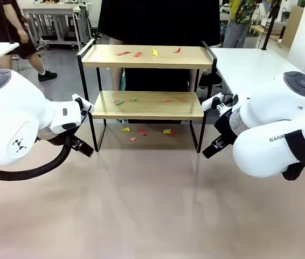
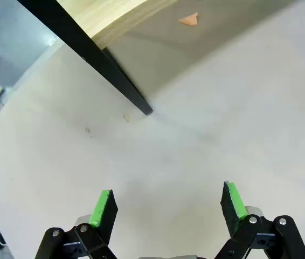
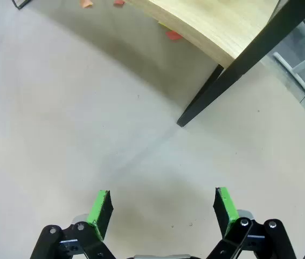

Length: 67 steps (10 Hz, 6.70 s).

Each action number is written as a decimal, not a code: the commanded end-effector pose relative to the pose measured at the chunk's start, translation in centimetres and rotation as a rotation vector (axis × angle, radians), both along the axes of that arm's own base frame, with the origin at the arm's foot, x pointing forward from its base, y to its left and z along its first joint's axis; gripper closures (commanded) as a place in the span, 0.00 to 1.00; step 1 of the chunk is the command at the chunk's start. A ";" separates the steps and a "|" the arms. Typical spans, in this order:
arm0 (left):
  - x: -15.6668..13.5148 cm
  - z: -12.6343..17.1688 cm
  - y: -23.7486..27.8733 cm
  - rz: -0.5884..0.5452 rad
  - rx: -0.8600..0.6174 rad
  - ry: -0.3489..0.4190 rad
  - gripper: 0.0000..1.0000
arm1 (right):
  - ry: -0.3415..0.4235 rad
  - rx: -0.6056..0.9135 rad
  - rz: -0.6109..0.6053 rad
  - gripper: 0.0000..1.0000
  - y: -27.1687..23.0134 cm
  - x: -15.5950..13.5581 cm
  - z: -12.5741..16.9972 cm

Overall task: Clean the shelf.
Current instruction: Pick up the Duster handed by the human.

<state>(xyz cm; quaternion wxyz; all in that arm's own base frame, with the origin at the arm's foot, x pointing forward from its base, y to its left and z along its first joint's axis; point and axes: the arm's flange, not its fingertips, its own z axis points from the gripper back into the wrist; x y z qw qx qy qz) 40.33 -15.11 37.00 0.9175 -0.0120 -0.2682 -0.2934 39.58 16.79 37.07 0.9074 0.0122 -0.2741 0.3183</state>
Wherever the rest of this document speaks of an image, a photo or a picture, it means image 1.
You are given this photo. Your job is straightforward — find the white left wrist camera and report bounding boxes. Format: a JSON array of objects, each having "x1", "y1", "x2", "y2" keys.
[{"x1": 71, "y1": 93, "x2": 95, "y2": 115}]

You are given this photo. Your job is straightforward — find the dark grey plastic stool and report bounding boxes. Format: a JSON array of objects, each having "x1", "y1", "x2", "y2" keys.
[{"x1": 197, "y1": 72, "x2": 223, "y2": 90}]

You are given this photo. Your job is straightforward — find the grey metal workbench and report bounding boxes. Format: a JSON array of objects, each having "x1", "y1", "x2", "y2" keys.
[{"x1": 22, "y1": 2, "x2": 92, "y2": 51}]

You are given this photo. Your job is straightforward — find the person in black shirt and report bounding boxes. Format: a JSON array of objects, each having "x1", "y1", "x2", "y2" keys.
[{"x1": 98, "y1": 0, "x2": 221, "y2": 125}]

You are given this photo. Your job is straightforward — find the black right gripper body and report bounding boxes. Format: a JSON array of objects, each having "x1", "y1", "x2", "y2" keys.
[{"x1": 211, "y1": 112, "x2": 237, "y2": 151}]

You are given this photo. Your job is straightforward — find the black sleeved left arm cable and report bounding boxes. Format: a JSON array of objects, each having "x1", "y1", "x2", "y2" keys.
[{"x1": 0, "y1": 107, "x2": 93, "y2": 181}]

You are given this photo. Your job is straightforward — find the black pole stand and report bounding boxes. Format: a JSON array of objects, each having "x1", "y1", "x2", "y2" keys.
[{"x1": 260, "y1": 0, "x2": 280, "y2": 51}]

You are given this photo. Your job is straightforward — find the black sleeved arm cable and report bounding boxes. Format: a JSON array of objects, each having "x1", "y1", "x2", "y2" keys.
[
  {"x1": 0, "y1": 107, "x2": 93, "y2": 181},
  {"x1": 281, "y1": 129, "x2": 305, "y2": 181}
]

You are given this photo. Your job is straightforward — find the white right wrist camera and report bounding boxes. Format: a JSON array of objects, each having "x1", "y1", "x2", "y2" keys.
[{"x1": 201, "y1": 93, "x2": 239, "y2": 114}]

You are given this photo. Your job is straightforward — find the black sleeved right arm cable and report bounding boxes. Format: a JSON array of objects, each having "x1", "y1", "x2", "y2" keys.
[{"x1": 281, "y1": 129, "x2": 305, "y2": 181}]

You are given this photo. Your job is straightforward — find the person in floral shirt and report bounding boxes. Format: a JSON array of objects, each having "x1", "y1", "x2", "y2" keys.
[{"x1": 223, "y1": 0, "x2": 264, "y2": 49}]

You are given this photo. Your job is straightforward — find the brown cardboard board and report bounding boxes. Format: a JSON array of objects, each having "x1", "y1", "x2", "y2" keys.
[{"x1": 281, "y1": 5, "x2": 304, "y2": 46}]

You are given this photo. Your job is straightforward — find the black frame wooden shelf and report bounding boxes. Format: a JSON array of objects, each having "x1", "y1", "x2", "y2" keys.
[{"x1": 76, "y1": 38, "x2": 218, "y2": 154}]

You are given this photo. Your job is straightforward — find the person in black shorts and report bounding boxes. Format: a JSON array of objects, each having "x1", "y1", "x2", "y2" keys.
[{"x1": 0, "y1": 0, "x2": 58, "y2": 83}]

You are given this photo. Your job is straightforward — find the low wooden bench table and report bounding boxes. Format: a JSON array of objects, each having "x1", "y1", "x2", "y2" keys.
[{"x1": 249, "y1": 24, "x2": 283, "y2": 43}]

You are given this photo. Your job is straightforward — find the large white table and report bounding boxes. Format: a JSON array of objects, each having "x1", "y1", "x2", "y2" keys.
[{"x1": 210, "y1": 47, "x2": 305, "y2": 95}]

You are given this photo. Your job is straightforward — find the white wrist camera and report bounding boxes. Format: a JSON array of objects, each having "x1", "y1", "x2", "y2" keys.
[
  {"x1": 201, "y1": 93, "x2": 239, "y2": 114},
  {"x1": 71, "y1": 93, "x2": 95, "y2": 115}
]

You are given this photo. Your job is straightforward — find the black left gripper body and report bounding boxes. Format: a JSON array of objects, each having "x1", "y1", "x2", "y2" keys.
[{"x1": 68, "y1": 134, "x2": 88, "y2": 153}]

